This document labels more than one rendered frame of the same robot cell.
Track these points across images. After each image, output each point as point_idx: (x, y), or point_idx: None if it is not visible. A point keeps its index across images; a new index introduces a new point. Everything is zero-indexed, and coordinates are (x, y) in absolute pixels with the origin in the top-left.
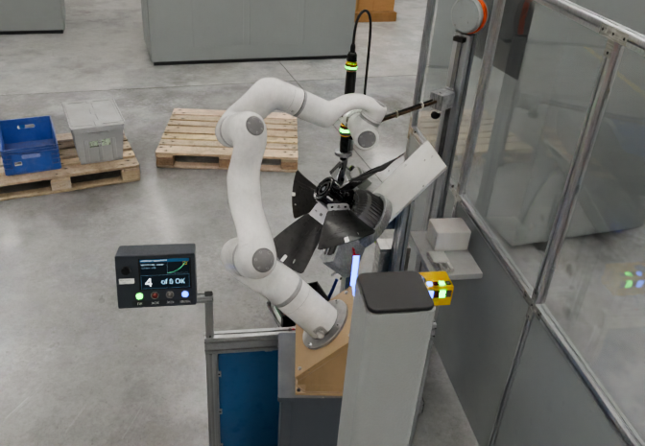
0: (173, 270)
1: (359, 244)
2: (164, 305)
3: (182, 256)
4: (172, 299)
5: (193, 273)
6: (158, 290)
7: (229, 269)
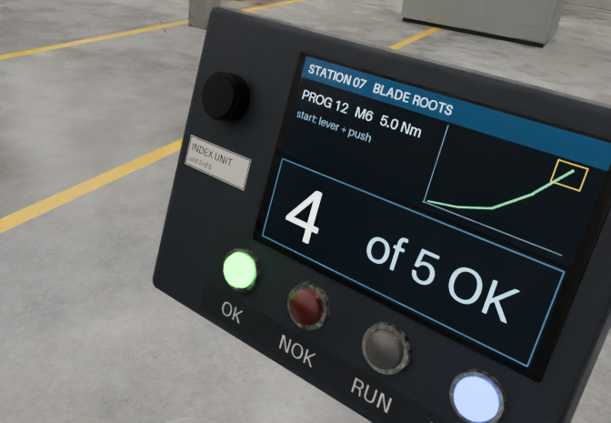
0: (464, 202)
1: None
2: (335, 394)
3: (574, 120)
4: (386, 387)
5: (598, 287)
6: (338, 287)
7: None
